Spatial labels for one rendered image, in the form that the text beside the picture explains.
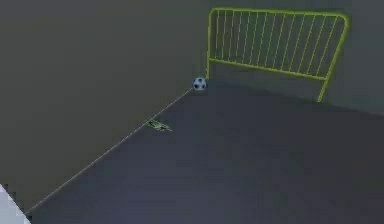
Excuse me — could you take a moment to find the white and black soccer ball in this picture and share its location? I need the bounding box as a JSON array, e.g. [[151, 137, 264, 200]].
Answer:
[[192, 76, 208, 92]]

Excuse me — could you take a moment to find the small green flat object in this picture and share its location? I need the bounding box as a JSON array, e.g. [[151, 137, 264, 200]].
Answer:
[[146, 119, 173, 133]]

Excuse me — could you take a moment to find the yellow metal bed frame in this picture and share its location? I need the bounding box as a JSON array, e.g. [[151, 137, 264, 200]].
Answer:
[[205, 7, 350, 103]]

